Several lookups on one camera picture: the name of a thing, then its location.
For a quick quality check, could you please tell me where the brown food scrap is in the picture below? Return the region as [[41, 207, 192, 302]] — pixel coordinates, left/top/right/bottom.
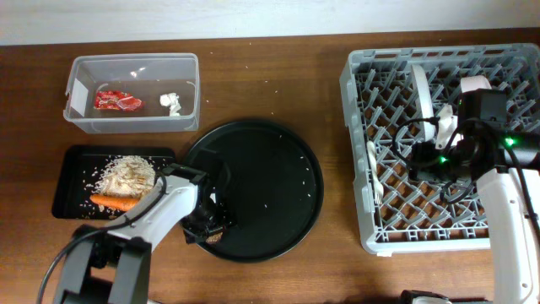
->
[[206, 232, 223, 244]]

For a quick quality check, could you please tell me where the white pink bowl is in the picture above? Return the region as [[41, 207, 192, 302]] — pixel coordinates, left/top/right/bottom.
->
[[460, 75, 492, 93]]

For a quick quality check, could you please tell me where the grey plate with food scraps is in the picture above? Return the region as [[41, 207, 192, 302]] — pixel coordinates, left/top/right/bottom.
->
[[411, 64, 435, 141]]

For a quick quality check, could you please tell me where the orange carrot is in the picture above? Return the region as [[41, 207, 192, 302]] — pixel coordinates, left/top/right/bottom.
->
[[89, 194, 139, 211]]

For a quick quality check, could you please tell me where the rice and shells pile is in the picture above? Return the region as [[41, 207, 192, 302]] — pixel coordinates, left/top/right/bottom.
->
[[90, 155, 157, 211]]

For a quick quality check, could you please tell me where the white tissue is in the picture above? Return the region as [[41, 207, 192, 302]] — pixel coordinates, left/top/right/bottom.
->
[[159, 93, 181, 117]]

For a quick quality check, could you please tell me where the white plastic fork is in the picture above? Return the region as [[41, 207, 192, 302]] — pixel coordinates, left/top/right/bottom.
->
[[366, 141, 384, 205]]

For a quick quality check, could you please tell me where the red snack wrapper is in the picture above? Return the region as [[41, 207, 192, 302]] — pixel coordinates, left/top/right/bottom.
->
[[94, 90, 144, 111]]

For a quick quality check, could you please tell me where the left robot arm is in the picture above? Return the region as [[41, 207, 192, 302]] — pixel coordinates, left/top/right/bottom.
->
[[54, 149, 235, 303]]

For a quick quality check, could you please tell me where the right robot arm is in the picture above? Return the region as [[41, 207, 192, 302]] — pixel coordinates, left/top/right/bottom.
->
[[406, 89, 539, 303]]

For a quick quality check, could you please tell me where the grey dishwasher rack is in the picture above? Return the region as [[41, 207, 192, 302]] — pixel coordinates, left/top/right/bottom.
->
[[339, 44, 539, 257]]

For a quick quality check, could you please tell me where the round black tray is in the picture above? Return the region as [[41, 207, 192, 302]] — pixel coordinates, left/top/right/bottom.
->
[[181, 120, 324, 263]]

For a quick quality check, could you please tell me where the black rectangular tray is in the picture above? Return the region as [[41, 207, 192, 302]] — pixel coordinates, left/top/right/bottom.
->
[[51, 145, 176, 220]]

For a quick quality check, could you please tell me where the clear plastic bin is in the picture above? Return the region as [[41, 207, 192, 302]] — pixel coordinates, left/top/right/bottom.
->
[[63, 53, 201, 133]]

